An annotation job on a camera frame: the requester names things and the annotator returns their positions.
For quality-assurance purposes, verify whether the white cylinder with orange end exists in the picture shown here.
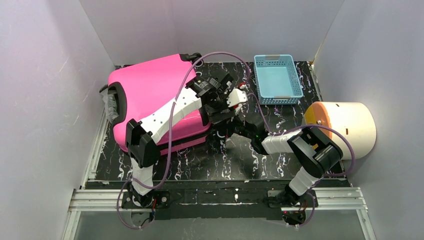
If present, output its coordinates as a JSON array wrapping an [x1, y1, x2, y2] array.
[[302, 101, 377, 159]]

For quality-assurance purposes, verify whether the light blue plastic basket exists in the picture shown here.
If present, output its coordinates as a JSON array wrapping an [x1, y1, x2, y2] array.
[[254, 54, 304, 105]]

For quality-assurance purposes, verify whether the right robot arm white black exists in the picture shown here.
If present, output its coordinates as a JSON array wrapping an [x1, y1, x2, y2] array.
[[215, 117, 344, 204]]

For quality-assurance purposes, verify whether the aluminium frame rail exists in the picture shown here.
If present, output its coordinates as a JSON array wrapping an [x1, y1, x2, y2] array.
[[62, 186, 376, 240]]

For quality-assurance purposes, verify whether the pink hard-shell suitcase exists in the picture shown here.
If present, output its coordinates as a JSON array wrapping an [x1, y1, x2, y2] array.
[[99, 52, 211, 154]]

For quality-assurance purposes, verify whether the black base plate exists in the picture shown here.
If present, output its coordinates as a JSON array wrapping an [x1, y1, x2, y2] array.
[[119, 180, 319, 224]]

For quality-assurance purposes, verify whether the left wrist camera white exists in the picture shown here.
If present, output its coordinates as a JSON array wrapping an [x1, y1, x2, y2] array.
[[226, 88, 248, 108]]

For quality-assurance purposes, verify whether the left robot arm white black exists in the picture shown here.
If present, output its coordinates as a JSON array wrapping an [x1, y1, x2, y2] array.
[[126, 73, 247, 203]]

